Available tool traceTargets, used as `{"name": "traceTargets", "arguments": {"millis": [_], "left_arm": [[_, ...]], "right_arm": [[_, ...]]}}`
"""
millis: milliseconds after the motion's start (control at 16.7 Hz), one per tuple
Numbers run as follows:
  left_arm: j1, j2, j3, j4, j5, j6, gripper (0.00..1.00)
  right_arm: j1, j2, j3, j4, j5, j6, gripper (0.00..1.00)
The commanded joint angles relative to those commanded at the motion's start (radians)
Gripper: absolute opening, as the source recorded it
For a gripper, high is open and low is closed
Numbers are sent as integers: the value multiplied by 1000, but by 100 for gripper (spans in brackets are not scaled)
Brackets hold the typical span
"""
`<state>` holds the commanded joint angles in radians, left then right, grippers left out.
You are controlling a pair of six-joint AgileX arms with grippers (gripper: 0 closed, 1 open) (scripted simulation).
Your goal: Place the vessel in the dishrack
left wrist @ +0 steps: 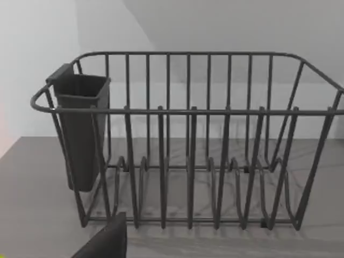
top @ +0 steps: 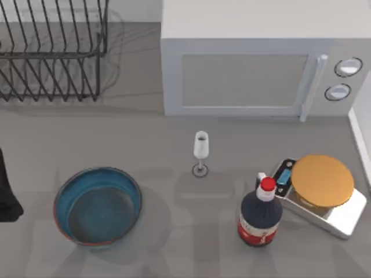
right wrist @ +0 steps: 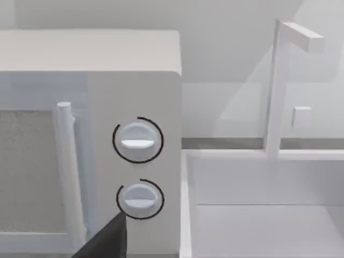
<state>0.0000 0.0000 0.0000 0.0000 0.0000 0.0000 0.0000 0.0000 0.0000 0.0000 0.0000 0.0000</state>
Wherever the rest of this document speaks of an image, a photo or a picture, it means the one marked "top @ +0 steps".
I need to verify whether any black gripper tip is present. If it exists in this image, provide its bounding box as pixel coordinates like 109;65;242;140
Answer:
0;148;24;223

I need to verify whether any white wine glass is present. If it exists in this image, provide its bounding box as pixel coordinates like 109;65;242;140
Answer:
191;130;210;178

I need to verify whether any black wire dish rack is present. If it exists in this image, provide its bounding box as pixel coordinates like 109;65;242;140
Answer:
0;0;110;103

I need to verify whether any small microwave knob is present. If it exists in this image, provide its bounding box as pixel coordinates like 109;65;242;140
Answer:
324;83;352;101

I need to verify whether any large microwave knob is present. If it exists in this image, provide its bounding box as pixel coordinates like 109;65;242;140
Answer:
334;57;363;78

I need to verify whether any pale microwave oven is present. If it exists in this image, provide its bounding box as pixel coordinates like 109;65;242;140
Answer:
160;0;371;118

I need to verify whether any dark bottle with red cap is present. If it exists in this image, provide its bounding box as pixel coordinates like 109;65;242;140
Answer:
237;172;283;248

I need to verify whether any silver kitchen scale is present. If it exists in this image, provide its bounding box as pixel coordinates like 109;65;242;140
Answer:
270;154;368;240

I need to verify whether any microwave door handle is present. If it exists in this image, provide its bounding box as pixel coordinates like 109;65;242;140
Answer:
299;54;329;122

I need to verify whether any blue bowl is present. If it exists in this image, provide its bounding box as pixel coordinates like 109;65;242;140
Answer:
53;166;143;247

